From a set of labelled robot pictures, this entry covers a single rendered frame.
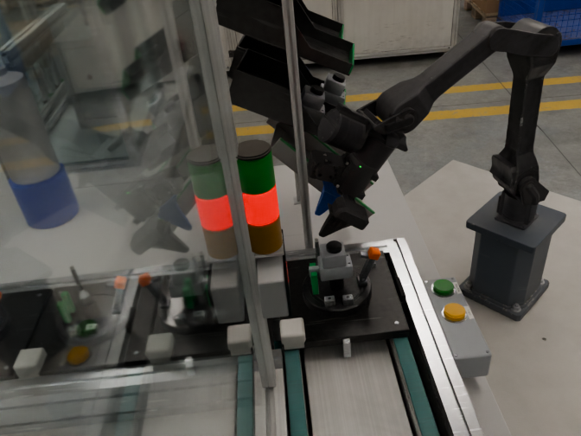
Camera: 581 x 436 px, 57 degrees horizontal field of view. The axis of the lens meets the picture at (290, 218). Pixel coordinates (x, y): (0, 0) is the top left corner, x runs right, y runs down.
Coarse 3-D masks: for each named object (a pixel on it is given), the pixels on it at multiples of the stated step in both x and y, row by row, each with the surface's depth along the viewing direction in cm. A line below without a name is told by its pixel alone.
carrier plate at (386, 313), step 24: (288, 264) 118; (360, 264) 116; (384, 264) 115; (384, 288) 109; (312, 312) 105; (360, 312) 104; (384, 312) 104; (312, 336) 100; (336, 336) 100; (360, 336) 100; (384, 336) 100; (408, 336) 101
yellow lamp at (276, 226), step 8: (248, 224) 73; (272, 224) 73; (280, 224) 75; (256, 232) 73; (264, 232) 73; (272, 232) 73; (280, 232) 75; (256, 240) 74; (264, 240) 74; (272, 240) 74; (280, 240) 75; (256, 248) 75; (264, 248) 74; (272, 248) 75
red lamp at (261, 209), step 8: (272, 192) 70; (248, 200) 70; (256, 200) 70; (264, 200) 70; (272, 200) 71; (248, 208) 71; (256, 208) 71; (264, 208) 71; (272, 208) 72; (248, 216) 72; (256, 216) 71; (264, 216) 71; (272, 216) 72; (256, 224) 72; (264, 224) 72
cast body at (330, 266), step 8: (336, 240) 103; (320, 248) 104; (328, 248) 102; (336, 248) 101; (320, 256) 106; (328, 256) 101; (336, 256) 101; (344, 256) 101; (320, 264) 104; (328, 264) 102; (336, 264) 102; (344, 264) 102; (320, 272) 103; (328, 272) 103; (336, 272) 103; (344, 272) 103; (352, 272) 104
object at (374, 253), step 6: (360, 252) 104; (366, 252) 105; (372, 252) 103; (378, 252) 103; (366, 258) 104; (372, 258) 103; (378, 258) 104; (366, 264) 105; (372, 264) 105; (366, 270) 105; (360, 276) 107; (366, 276) 106
